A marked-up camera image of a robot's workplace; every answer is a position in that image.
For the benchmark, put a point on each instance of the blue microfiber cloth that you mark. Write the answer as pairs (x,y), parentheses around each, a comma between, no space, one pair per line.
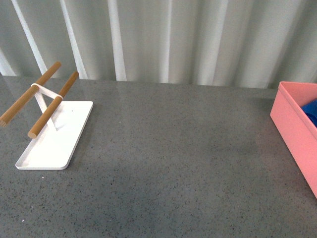
(310,109)

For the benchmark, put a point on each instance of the white rack with wooden bars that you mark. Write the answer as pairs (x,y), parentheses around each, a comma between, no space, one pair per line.
(56,133)

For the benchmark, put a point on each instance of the white pleated curtain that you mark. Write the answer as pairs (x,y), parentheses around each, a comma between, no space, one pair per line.
(242,43)

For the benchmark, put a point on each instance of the pink plastic box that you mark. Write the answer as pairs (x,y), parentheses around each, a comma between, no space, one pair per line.
(297,130)

